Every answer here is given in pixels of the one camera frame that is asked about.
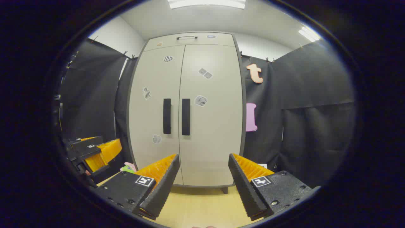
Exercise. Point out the grey shoe cabinet door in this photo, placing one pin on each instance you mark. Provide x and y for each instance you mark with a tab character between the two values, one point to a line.
215	133
155	79

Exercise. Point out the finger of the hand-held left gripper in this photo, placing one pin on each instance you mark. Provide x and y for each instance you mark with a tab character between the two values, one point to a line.
87	152
85	143

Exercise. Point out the grey cabinet drawer front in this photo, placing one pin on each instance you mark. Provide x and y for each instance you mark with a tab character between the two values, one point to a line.
202	42

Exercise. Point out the rectangular ceiling light panel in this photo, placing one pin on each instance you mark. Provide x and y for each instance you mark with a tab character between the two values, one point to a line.
309	34
205	3

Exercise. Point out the black backdrop cloth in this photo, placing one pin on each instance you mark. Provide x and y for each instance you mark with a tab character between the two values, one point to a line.
316	126
91	95
265	126
123	110

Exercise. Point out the small pink green object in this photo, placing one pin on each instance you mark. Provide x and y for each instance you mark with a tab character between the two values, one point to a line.
129	167

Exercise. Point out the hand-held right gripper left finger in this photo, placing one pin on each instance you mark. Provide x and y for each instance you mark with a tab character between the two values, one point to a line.
161	190

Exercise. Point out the grey double-door shoe cabinet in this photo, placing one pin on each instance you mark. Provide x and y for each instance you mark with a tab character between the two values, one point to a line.
244	126

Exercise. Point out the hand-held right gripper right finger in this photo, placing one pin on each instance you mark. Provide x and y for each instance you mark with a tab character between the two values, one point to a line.
245	190

